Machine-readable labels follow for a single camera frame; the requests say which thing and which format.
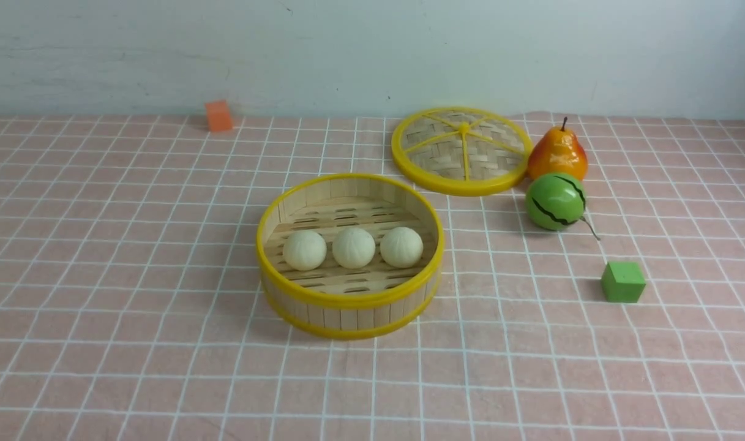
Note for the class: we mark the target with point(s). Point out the white bun front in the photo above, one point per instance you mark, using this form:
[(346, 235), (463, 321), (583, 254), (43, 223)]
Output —
[(353, 248)]

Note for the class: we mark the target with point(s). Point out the bamboo steamer tray yellow rim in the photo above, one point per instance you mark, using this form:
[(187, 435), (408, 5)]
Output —
[(339, 303)]

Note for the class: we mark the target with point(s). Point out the green toy watermelon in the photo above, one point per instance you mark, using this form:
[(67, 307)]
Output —
[(556, 201)]

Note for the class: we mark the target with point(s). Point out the woven steamer lid yellow rim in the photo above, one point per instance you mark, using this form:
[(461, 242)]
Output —
[(461, 151)]

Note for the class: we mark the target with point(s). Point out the white bun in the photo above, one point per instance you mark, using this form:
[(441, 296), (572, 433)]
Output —
[(401, 247), (353, 248), (305, 250)]

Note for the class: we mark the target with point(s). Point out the orange yellow toy pear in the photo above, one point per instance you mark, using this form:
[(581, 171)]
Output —
[(558, 151)]

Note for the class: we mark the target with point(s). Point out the green cube block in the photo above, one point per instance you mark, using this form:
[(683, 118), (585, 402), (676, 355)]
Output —
[(623, 282)]

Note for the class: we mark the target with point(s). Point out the orange cube block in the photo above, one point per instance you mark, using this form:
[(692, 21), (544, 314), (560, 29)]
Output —
[(218, 116)]

